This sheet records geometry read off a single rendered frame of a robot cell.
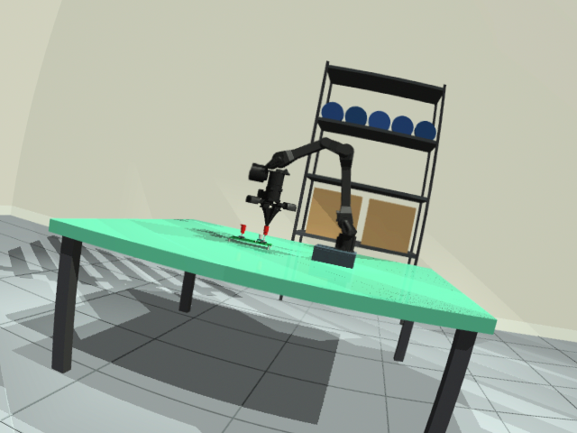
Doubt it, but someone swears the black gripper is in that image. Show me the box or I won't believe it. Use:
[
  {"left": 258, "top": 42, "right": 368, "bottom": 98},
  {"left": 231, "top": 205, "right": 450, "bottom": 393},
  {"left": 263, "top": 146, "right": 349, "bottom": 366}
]
[{"left": 245, "top": 184, "right": 297, "bottom": 226}]

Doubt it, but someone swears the green circuit board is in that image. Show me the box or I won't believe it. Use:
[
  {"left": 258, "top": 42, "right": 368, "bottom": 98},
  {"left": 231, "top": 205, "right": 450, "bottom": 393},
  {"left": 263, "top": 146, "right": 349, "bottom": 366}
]
[{"left": 228, "top": 225, "right": 272, "bottom": 250}]

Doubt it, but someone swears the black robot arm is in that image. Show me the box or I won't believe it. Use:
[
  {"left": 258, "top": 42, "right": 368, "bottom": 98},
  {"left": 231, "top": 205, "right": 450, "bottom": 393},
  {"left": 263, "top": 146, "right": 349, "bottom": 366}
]
[{"left": 248, "top": 137, "right": 357, "bottom": 253}]

